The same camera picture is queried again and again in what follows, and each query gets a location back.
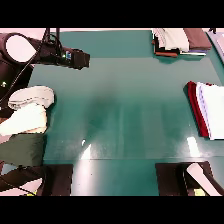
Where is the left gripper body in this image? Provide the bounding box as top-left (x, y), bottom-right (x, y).
top-left (71, 49), bottom-right (91, 71)

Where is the grey garment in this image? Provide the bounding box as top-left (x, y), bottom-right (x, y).
top-left (7, 85), bottom-right (56, 111)

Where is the cream garment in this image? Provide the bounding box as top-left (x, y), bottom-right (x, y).
top-left (0, 102), bottom-right (48, 137)

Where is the orange garment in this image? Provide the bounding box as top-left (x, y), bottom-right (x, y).
top-left (153, 49), bottom-right (180, 58)

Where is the white garment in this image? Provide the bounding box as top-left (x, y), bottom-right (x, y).
top-left (195, 82), bottom-right (224, 141)
top-left (152, 27), bottom-right (190, 53)

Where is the dark green garment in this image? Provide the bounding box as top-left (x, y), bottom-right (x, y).
top-left (0, 132), bottom-right (47, 168)

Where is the brown garment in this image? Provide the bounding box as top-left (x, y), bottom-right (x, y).
top-left (182, 27), bottom-right (213, 52)

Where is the red garment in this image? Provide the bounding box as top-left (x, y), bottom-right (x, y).
top-left (184, 80), bottom-right (212, 139)

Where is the black cable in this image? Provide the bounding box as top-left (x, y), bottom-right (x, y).
top-left (0, 40), bottom-right (46, 105)

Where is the silver frame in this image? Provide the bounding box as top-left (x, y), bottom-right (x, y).
top-left (206, 30), bottom-right (224, 65)

